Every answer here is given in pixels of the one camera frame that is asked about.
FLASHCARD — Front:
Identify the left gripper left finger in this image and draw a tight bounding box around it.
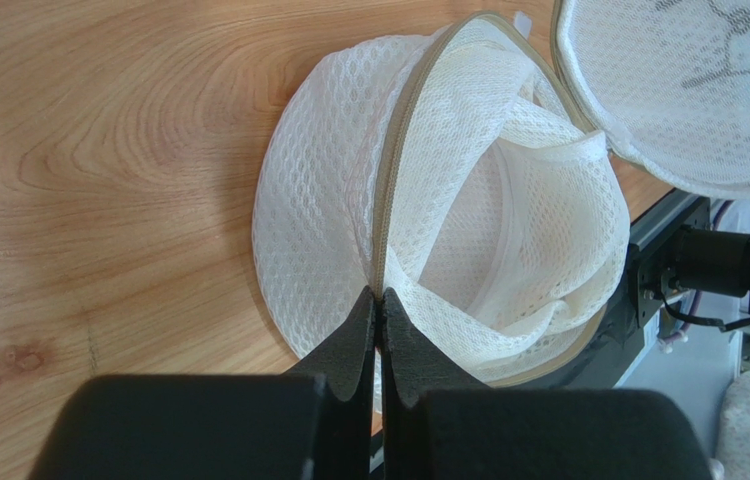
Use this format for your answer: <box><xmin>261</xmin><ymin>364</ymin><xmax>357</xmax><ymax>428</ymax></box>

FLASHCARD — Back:
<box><xmin>31</xmin><ymin>289</ymin><xmax>377</xmax><ymax>479</ymax></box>

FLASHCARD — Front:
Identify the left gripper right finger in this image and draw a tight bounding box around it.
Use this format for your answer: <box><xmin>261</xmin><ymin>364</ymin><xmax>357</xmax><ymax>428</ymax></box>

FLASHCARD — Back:
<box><xmin>380</xmin><ymin>289</ymin><xmax>711</xmax><ymax>479</ymax></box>

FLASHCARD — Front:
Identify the beige mesh laundry bag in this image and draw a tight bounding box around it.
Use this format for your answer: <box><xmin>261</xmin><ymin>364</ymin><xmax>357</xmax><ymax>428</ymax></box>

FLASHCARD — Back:
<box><xmin>252</xmin><ymin>1</ymin><xmax>750</xmax><ymax>385</ymax></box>

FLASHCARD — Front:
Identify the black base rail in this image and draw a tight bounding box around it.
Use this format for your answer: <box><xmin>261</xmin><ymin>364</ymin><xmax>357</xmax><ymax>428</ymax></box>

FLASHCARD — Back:
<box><xmin>525</xmin><ymin>191</ymin><xmax>750</xmax><ymax>388</ymax></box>

